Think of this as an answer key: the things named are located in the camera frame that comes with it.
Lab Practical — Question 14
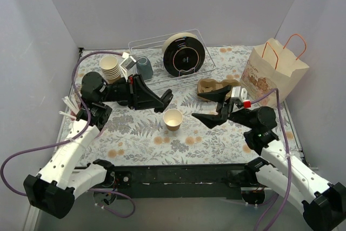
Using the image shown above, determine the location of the brown paper cup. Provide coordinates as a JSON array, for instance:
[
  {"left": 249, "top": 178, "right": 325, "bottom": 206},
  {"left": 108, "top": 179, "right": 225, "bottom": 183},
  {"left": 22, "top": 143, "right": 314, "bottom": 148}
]
[{"left": 163, "top": 109, "right": 183, "bottom": 131}]

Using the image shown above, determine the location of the stack of paper cups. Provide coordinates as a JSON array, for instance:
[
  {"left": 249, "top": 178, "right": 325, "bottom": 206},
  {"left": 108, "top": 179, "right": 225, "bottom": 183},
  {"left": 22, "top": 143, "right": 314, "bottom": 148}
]
[{"left": 99, "top": 56, "right": 121, "bottom": 83}]

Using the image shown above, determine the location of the paper takeout bag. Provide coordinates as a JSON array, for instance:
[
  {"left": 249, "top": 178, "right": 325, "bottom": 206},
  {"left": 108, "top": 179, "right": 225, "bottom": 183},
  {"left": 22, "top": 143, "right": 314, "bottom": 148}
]
[{"left": 240, "top": 38, "right": 309, "bottom": 102}]

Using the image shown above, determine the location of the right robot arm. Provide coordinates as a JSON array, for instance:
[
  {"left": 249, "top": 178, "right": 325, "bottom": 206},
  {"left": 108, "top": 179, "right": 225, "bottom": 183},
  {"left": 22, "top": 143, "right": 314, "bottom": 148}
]
[{"left": 192, "top": 85, "right": 345, "bottom": 230}]

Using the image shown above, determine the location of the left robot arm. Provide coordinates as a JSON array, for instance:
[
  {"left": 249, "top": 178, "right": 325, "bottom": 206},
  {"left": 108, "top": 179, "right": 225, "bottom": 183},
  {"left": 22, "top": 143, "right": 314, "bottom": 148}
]
[{"left": 23, "top": 71, "right": 173, "bottom": 219}]

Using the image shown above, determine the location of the floral table mat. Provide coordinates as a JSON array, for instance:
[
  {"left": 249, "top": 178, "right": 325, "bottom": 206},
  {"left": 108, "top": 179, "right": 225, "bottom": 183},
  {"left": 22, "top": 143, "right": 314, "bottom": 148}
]
[{"left": 76, "top": 45, "right": 302, "bottom": 168}]

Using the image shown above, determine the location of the cardboard cup carrier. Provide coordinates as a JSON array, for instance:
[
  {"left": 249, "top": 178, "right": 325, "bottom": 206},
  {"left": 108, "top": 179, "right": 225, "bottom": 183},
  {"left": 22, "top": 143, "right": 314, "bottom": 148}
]
[{"left": 197, "top": 78, "right": 247, "bottom": 102}]

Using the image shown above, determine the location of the teal ceramic cup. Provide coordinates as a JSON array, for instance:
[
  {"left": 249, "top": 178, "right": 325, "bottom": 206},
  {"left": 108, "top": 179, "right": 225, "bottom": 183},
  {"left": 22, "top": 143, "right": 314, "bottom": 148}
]
[{"left": 136, "top": 56, "right": 154, "bottom": 81}]

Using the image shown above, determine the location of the black round plate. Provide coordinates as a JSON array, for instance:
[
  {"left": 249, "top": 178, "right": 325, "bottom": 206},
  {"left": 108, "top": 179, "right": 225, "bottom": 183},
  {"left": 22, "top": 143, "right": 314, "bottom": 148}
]
[{"left": 163, "top": 37, "right": 205, "bottom": 77}]

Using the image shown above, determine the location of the cream plate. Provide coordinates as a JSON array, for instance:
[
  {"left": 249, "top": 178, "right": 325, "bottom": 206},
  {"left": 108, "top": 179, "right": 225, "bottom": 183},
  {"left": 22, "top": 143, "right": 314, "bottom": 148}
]
[{"left": 162, "top": 32, "right": 197, "bottom": 54}]

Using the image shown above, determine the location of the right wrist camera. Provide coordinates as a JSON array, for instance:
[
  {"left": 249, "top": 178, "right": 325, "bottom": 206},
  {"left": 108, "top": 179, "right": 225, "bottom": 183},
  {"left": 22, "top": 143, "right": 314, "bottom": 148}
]
[{"left": 230, "top": 86, "right": 251, "bottom": 109}]

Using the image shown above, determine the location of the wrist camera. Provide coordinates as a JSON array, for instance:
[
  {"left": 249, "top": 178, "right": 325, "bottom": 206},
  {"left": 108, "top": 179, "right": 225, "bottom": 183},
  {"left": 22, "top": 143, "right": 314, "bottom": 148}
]
[
  {"left": 119, "top": 52, "right": 137, "bottom": 78},
  {"left": 230, "top": 86, "right": 251, "bottom": 109}
]

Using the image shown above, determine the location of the clear wire dish rack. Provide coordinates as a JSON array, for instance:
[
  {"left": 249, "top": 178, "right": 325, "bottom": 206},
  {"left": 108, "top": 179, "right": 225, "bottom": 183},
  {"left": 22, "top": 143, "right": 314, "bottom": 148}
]
[{"left": 128, "top": 29, "right": 216, "bottom": 92}]

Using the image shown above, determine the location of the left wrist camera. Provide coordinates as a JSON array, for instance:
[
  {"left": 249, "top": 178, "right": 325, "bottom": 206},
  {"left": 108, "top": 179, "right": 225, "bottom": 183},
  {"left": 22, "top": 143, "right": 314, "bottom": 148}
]
[{"left": 119, "top": 52, "right": 137, "bottom": 78}]

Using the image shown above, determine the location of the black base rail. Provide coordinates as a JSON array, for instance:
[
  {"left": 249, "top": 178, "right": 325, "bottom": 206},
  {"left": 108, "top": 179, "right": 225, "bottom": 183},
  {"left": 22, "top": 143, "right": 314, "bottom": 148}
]
[{"left": 96, "top": 160, "right": 265, "bottom": 199}]

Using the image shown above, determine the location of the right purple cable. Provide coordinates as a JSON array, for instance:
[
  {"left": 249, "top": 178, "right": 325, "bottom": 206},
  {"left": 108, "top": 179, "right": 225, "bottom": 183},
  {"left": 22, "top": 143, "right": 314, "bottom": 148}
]
[{"left": 250, "top": 88, "right": 295, "bottom": 231}]

